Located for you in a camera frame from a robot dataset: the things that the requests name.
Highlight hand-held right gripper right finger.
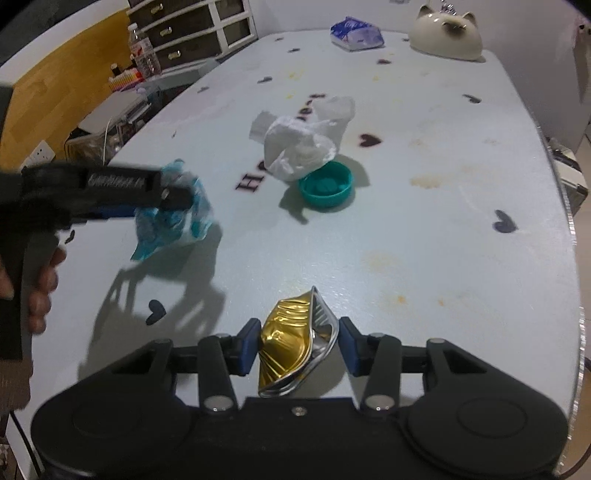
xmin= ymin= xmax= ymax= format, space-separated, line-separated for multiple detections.
xmin=339 ymin=318 xmax=492 ymax=412

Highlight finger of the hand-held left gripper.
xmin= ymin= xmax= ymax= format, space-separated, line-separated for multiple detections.
xmin=69 ymin=208 xmax=140 ymax=227
xmin=21 ymin=164 xmax=195 ymax=213

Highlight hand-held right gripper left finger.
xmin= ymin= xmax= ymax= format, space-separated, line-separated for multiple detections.
xmin=108 ymin=318 xmax=260 ymax=414

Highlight crushed gold can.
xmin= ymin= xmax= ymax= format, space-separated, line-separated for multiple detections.
xmin=257 ymin=285 xmax=341 ymax=398

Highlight teal white plastic wrapper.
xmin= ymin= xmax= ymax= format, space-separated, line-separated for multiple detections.
xmin=130 ymin=158 xmax=216 ymax=264

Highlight person's left hand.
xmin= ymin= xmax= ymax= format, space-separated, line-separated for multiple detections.
xmin=27 ymin=246 xmax=68 ymax=335

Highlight clear plastic container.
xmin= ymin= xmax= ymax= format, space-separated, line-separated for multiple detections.
xmin=64 ymin=124 xmax=126 ymax=163

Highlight white flat box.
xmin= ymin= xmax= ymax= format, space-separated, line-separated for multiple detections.
xmin=76 ymin=89 xmax=154 ymax=136

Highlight colourful small bottle rack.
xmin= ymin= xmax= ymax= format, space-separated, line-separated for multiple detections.
xmin=108 ymin=64 xmax=145 ymax=94

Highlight heart printed tablecloth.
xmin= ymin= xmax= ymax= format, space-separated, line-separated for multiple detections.
xmin=60 ymin=29 xmax=581 ymax=404

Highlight clear plastic water bottle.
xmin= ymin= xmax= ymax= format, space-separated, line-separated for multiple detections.
xmin=128 ymin=24 xmax=163 ymax=80

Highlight teal plastic lid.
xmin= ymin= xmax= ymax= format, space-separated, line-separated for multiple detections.
xmin=298 ymin=161 xmax=356 ymax=212

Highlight white cabinet with dark drawers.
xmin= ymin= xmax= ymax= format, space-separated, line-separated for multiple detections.
xmin=126 ymin=0 xmax=260 ymax=75

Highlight crumpled white plastic bag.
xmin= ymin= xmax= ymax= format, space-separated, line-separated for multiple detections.
xmin=250 ymin=110 xmax=338 ymax=184

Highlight cat shaped ceramic jar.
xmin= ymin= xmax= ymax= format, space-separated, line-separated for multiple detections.
xmin=409 ymin=3 xmax=484 ymax=62

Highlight white wall socket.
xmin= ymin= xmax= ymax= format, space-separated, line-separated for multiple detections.
xmin=23 ymin=141 xmax=52 ymax=168

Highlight yellow wooden wall panel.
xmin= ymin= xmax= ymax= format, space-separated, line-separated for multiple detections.
xmin=0 ymin=9 xmax=136 ymax=172

